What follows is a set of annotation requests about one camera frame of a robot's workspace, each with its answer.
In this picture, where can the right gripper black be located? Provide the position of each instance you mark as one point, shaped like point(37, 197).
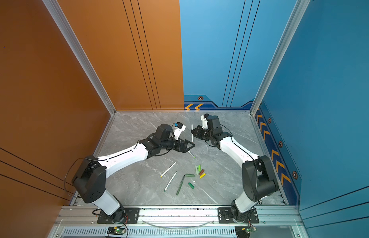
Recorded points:
point(198, 134)

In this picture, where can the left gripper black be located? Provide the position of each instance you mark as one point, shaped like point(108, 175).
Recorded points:
point(185, 148)

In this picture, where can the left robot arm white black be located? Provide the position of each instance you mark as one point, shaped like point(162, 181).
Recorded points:
point(90, 178)

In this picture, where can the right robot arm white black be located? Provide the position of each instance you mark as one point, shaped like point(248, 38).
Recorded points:
point(259, 180)

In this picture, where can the dark green capped pen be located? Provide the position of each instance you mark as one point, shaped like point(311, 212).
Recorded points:
point(182, 181)

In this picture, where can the white pen yellow end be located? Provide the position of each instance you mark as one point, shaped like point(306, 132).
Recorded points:
point(168, 169)

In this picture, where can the white pen green tip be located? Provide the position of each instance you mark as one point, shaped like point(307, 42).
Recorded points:
point(170, 181)

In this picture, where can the right green circuit board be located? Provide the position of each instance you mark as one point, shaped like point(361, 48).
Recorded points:
point(244, 231)

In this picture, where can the green circuit board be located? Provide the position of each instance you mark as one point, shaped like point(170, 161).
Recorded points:
point(117, 232)
point(244, 231)

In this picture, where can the left green circuit board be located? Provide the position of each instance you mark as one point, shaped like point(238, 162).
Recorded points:
point(117, 232)

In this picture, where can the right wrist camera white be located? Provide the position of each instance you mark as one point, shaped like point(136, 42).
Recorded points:
point(204, 121)

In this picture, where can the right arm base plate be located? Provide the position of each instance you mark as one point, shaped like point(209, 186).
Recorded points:
point(231, 214)

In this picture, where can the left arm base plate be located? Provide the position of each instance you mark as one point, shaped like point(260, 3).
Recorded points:
point(123, 215)

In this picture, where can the aluminium front rail frame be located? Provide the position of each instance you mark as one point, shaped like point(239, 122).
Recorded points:
point(196, 221)

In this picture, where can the right aluminium corner post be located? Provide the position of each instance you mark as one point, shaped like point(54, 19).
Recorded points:
point(285, 40)

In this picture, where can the aluminium corner post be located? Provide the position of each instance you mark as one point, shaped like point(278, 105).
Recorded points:
point(65, 28)
point(285, 40)

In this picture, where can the left aluminium corner post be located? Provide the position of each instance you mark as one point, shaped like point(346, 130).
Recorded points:
point(65, 28)

